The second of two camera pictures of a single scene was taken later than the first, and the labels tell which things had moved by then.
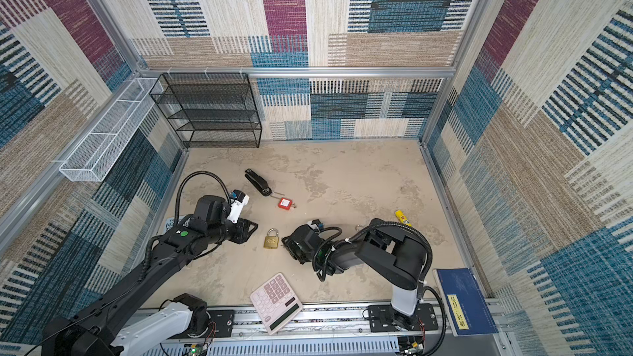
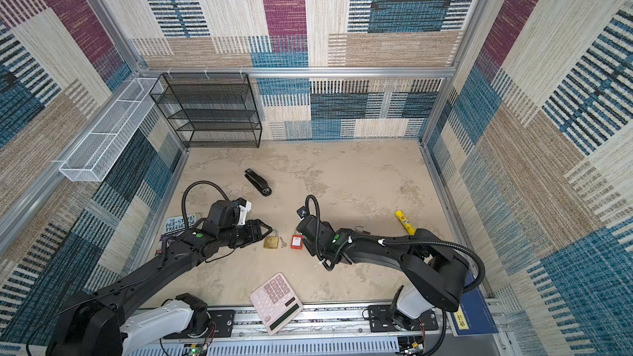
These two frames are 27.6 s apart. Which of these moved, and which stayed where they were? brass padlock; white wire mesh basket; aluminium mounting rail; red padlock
Moved: red padlock
Stayed: brass padlock; white wire mesh basket; aluminium mounting rail
